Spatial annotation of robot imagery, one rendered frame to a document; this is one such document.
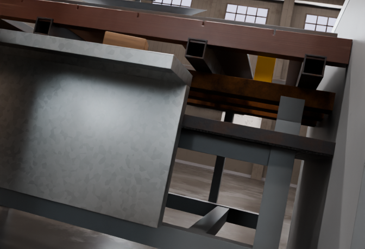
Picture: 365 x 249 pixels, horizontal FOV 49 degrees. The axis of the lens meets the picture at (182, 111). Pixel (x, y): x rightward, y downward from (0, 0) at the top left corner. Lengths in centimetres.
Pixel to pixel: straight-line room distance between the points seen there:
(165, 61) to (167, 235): 47
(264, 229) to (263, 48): 44
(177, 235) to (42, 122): 46
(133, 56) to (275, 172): 45
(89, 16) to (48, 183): 46
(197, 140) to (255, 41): 29
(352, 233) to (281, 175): 40
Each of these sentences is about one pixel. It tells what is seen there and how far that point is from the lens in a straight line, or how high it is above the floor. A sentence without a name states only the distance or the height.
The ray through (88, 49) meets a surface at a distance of 89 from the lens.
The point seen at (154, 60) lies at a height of 66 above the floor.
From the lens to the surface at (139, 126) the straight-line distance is 98.
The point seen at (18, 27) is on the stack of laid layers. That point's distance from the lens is 168.
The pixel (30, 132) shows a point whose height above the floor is 45.
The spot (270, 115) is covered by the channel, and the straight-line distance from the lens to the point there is 154.
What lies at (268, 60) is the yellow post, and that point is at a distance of 117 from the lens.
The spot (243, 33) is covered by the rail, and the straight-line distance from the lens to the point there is 102.
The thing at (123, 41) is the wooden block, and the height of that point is 71.
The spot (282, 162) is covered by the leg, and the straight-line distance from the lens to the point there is 102.
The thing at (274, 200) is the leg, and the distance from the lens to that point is 102.
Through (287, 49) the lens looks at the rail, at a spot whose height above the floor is 78.
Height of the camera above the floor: 50
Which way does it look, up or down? 5 degrees up
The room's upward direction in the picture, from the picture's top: 12 degrees clockwise
